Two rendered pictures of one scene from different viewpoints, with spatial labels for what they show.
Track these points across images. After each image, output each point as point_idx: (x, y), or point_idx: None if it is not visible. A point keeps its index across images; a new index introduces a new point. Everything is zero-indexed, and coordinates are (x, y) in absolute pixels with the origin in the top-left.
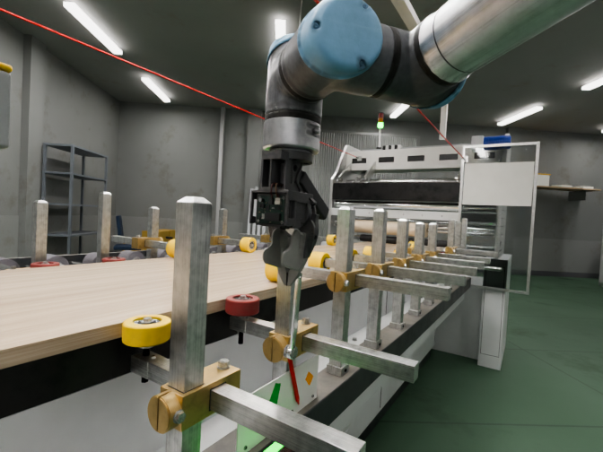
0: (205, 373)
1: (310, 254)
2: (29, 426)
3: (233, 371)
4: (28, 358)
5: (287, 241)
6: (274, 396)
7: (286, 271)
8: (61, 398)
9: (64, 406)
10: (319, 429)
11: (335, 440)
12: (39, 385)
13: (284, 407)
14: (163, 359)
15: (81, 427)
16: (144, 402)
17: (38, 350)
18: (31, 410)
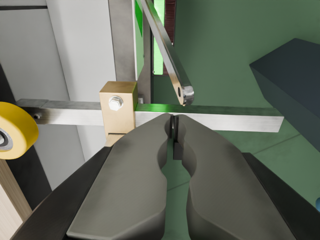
0: (115, 121)
1: (257, 159)
2: (48, 158)
3: (132, 103)
4: (22, 197)
5: (165, 215)
6: (137, 15)
7: (169, 138)
8: (37, 151)
9: (40, 145)
10: (245, 122)
11: (260, 127)
12: (32, 173)
13: (206, 114)
14: (45, 111)
15: (48, 124)
16: (34, 74)
17: (16, 197)
18: (43, 164)
